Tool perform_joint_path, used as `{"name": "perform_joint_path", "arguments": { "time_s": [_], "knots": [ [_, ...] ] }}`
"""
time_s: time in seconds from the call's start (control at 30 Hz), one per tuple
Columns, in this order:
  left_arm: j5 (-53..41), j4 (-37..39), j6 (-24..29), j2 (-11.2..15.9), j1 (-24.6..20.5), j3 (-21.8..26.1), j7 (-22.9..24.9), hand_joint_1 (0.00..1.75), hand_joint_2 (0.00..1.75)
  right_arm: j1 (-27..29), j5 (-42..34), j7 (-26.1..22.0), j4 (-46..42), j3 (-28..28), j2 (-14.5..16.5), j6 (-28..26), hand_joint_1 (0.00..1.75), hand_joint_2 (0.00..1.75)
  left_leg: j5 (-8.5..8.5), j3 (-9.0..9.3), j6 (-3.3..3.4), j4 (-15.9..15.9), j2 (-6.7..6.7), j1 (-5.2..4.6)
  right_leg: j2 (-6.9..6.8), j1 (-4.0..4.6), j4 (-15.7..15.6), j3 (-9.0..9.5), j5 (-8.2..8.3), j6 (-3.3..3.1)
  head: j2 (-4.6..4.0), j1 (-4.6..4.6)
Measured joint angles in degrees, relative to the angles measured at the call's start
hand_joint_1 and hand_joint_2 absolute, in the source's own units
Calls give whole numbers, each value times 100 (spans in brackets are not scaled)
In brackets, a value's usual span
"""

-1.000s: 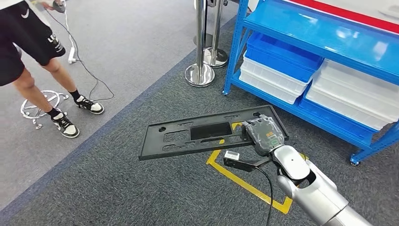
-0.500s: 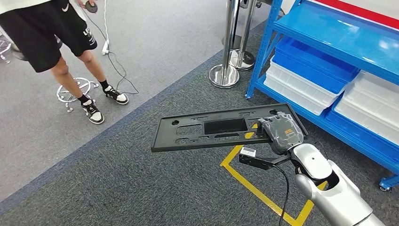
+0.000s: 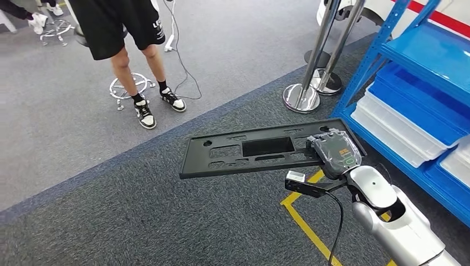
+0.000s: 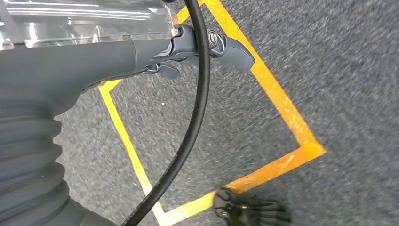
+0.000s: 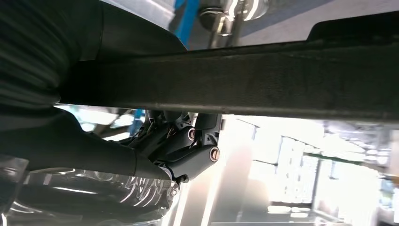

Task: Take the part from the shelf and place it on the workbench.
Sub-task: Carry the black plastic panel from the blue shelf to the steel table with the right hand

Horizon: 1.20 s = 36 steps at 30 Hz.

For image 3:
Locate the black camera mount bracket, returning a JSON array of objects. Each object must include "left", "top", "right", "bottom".
[{"left": 284, "top": 170, "right": 353, "bottom": 199}]

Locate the white power adapter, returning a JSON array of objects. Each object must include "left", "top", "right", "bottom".
[{"left": 163, "top": 0, "right": 177, "bottom": 53}]

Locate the person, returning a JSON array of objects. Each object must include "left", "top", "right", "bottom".
[
  {"left": 68, "top": 0, "right": 187, "bottom": 130},
  {"left": 0, "top": 0, "right": 65, "bottom": 35}
]

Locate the black round base plate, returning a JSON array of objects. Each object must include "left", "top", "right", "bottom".
[{"left": 304, "top": 49, "right": 332, "bottom": 69}]

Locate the blue metal shelf rack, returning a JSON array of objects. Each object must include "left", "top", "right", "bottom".
[{"left": 331, "top": 0, "right": 470, "bottom": 229}]

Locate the blue plastic tray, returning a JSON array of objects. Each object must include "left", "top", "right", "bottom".
[{"left": 368, "top": 62, "right": 470, "bottom": 149}]

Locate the black plastic frame panel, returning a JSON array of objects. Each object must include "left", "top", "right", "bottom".
[{"left": 179, "top": 117, "right": 367, "bottom": 180}]

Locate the chrome stool base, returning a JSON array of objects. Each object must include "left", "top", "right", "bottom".
[
  {"left": 109, "top": 71, "right": 157, "bottom": 111},
  {"left": 39, "top": 19, "right": 76, "bottom": 47}
]

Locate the white car with red stripe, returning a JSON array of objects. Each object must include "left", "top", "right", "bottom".
[{"left": 316, "top": 0, "right": 470, "bottom": 41}]

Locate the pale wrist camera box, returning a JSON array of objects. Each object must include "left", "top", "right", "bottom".
[{"left": 286, "top": 170, "right": 306, "bottom": 183}]

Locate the black camera cable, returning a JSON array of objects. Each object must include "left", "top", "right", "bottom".
[{"left": 325, "top": 191, "right": 345, "bottom": 266}]

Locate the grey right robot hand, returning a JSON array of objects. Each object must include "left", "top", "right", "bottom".
[{"left": 305, "top": 128, "right": 364, "bottom": 181}]

